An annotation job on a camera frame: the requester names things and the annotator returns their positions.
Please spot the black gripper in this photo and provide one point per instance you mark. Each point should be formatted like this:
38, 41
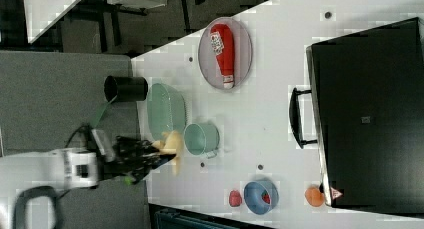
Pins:
134, 158

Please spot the yellow plush banana bunch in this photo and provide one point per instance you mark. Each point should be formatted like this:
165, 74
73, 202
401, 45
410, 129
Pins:
171, 144

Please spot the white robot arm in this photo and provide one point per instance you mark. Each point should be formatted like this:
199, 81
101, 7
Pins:
33, 183

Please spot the green mug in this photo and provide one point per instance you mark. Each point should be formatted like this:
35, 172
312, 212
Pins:
202, 139

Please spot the green marker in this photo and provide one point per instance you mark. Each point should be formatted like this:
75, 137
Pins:
128, 180

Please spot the green spatula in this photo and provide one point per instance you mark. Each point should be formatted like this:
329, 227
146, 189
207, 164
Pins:
100, 112

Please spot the tall black cup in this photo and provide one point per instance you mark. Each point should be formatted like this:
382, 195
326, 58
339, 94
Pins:
125, 89

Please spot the red strawberry toy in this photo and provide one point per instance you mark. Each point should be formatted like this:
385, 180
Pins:
235, 198

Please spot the blue bowl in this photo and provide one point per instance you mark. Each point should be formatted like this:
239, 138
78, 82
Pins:
253, 192

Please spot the red toy in bowl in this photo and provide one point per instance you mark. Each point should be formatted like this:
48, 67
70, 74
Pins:
266, 198

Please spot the red ketchup bottle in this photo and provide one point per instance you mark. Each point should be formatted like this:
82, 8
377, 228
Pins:
222, 42

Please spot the grey round plate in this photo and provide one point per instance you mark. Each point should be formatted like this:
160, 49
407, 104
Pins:
243, 54

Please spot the orange fruit toy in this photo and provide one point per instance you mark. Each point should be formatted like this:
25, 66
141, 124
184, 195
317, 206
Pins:
314, 197

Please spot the black toaster oven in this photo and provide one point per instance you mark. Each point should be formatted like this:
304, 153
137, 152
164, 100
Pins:
368, 104

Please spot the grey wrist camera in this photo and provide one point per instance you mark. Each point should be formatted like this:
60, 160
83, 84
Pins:
104, 145

